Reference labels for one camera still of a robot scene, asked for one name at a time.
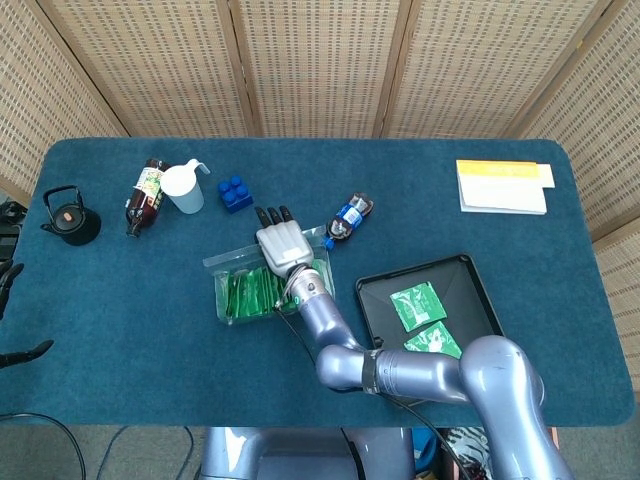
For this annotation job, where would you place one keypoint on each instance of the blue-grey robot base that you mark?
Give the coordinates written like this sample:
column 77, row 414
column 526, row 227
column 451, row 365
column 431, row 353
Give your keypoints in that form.
column 300, row 455

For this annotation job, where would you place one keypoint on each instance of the black square plastic tray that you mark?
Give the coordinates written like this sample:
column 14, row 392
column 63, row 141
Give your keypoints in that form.
column 465, row 285

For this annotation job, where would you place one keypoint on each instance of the brown sauce bottle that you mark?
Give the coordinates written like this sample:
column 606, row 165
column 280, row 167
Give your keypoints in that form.
column 145, row 200

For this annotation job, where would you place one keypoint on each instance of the white plastic spouted cup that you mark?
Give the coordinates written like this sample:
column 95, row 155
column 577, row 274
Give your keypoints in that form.
column 184, row 190

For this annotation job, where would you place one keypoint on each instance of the green packets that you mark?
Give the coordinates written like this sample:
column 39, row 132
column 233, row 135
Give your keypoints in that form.
column 247, row 295

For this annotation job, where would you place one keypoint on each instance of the black equipment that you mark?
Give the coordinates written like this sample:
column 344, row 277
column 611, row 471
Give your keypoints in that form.
column 7, row 235

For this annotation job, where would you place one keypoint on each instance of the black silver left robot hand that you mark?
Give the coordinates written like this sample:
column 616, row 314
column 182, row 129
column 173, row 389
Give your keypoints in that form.
column 9, row 285

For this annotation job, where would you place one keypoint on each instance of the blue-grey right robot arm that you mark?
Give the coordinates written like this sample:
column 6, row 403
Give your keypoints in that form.
column 425, row 370

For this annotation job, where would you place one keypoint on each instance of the small cola bottle blue cap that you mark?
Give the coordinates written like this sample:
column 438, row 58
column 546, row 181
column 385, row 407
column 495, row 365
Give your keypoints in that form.
column 350, row 215

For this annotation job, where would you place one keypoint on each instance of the clear box of green packets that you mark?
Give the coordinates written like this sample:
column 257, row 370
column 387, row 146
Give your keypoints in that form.
column 230, row 260

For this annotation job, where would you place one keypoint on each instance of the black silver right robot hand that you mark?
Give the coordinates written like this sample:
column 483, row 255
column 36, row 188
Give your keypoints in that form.
column 285, row 245

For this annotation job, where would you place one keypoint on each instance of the blue building block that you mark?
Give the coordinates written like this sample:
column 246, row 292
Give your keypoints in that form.
column 235, row 195

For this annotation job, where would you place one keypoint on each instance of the woven wooden folding screen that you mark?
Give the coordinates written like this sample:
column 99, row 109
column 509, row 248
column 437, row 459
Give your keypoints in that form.
column 320, row 65

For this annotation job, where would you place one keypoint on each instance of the black cast iron teapot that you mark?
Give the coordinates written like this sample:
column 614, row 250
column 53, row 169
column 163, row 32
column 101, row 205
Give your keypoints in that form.
column 75, row 222

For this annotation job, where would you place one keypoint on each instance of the yellow white booklet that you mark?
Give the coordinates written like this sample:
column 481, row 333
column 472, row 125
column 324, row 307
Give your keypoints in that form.
column 500, row 192

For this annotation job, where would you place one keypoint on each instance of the blue felt table cover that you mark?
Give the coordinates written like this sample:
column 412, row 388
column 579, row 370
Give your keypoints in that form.
column 150, row 350

